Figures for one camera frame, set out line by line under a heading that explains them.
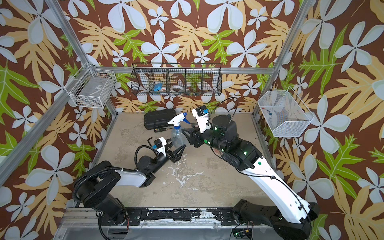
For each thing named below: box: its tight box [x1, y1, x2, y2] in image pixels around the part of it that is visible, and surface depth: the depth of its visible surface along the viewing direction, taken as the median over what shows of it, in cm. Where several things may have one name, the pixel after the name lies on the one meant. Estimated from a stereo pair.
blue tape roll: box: [153, 82, 163, 92], surface depth 97 cm
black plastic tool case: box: [143, 109, 177, 130], surface depth 110 cm
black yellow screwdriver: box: [154, 127, 173, 133], surface depth 110 cm
